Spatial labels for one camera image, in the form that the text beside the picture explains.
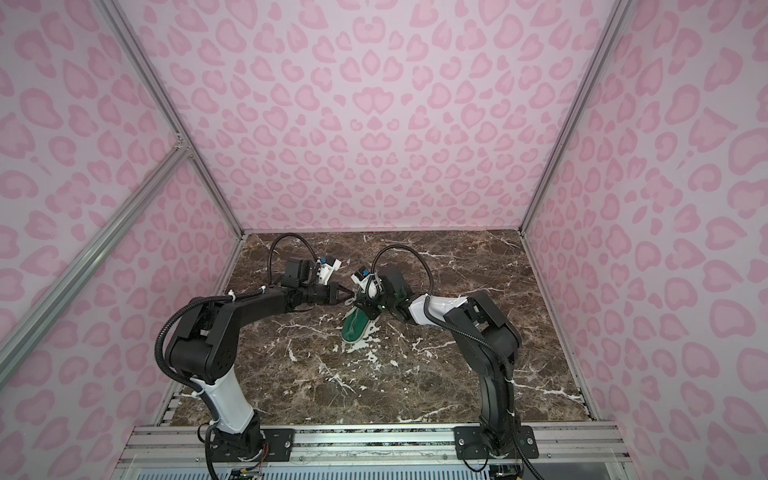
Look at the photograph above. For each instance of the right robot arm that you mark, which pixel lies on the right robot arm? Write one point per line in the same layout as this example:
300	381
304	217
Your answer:
486	338

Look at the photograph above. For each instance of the aluminium corner post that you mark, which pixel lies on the aluminium corner post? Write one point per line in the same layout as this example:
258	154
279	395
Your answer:
129	41
621	13

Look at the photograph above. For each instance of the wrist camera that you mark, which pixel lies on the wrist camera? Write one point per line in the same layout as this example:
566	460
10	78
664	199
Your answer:
303	272
386	280

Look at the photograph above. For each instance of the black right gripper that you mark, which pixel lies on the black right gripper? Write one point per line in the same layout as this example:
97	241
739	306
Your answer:
368	308

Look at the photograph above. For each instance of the green canvas sneaker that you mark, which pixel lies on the green canvas sneaker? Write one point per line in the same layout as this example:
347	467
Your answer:
355	324

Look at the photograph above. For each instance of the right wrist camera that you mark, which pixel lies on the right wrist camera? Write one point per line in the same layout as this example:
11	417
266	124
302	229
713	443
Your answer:
386	280

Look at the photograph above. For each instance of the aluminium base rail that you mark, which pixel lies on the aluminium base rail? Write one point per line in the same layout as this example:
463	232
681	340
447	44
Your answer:
551	450

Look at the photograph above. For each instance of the aluminium diagonal frame bar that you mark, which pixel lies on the aluminium diagonal frame bar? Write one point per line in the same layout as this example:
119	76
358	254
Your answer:
40	318

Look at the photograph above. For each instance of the aluminium corner post left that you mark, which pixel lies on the aluminium corner post left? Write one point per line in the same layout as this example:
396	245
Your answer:
129	41

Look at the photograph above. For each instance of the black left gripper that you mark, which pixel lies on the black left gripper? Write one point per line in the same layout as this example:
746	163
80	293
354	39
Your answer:
332	293

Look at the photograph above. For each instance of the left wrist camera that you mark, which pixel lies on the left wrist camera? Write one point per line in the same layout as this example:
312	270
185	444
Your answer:
303	272

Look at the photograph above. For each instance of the aluminium corner post right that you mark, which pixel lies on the aluminium corner post right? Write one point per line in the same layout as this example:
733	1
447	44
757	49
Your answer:
621	13

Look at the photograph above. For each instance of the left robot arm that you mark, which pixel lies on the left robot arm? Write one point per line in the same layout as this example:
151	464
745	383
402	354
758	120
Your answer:
197	348

